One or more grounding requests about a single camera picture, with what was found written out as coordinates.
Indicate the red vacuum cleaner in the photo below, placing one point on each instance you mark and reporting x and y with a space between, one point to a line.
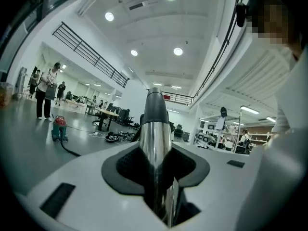
59 121

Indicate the silver metal vacuum tube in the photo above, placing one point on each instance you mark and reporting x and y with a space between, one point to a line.
155 141

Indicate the round wooden table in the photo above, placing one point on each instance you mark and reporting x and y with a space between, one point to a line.
108 112

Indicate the grey folded hand cart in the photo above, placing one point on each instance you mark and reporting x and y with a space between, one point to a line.
21 80

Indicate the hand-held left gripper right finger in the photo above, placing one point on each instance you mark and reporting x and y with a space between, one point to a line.
216 189

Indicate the rectangular light wood table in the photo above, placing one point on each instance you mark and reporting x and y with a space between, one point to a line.
74 102

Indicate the black metal railing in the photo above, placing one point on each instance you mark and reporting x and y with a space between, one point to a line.
125 80

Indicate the black head-mounted camera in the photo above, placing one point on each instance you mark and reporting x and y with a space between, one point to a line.
241 14

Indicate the open black oval case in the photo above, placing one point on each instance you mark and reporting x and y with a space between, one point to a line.
111 138

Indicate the person's head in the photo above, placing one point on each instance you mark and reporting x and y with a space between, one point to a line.
272 20

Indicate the brown box with clear bag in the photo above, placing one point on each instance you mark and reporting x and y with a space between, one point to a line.
5 95

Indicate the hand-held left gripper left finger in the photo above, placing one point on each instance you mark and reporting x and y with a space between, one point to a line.
84 177

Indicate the person's grey shirt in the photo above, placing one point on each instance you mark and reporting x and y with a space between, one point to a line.
284 153

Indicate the black high-back office chair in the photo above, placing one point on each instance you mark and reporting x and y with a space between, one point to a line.
125 117

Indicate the white power strip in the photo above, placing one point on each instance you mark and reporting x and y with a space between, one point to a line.
94 133

